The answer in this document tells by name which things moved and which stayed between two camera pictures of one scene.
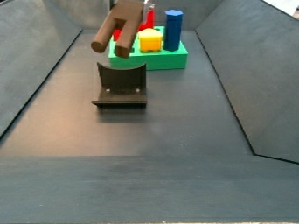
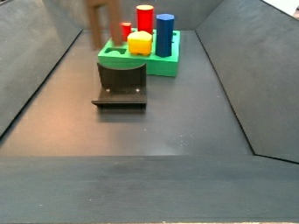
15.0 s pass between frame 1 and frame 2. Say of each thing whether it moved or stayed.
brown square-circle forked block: moved
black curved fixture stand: stayed
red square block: moved
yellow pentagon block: moved
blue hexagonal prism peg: moved
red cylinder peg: stayed
